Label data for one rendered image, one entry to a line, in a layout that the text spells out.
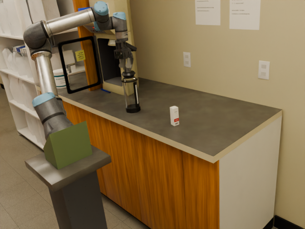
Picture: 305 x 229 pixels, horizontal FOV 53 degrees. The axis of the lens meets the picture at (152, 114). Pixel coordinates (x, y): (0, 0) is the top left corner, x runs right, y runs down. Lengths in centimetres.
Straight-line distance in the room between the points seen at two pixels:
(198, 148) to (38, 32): 102
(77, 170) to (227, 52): 126
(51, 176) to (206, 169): 76
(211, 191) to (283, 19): 104
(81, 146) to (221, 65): 115
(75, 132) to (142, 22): 143
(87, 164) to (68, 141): 14
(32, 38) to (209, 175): 117
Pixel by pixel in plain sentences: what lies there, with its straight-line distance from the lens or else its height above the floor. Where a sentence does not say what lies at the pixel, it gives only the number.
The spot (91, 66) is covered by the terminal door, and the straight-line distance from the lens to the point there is 250.
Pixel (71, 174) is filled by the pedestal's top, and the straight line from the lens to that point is 148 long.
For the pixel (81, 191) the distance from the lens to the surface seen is 162.
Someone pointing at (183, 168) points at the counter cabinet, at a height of 76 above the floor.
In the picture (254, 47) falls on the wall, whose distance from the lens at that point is 204.
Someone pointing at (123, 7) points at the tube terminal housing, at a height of 158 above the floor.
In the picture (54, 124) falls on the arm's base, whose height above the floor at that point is 115.
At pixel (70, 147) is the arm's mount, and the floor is 103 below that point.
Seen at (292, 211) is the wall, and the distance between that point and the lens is 239.
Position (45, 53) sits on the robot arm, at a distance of 183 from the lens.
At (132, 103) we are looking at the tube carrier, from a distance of 200.
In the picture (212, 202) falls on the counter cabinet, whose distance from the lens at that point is 169.
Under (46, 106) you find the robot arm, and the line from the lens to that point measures 155.
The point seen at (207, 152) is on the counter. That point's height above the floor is 94.
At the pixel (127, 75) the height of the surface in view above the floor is 120.
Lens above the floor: 171
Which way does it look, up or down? 23 degrees down
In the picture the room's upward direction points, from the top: 6 degrees counter-clockwise
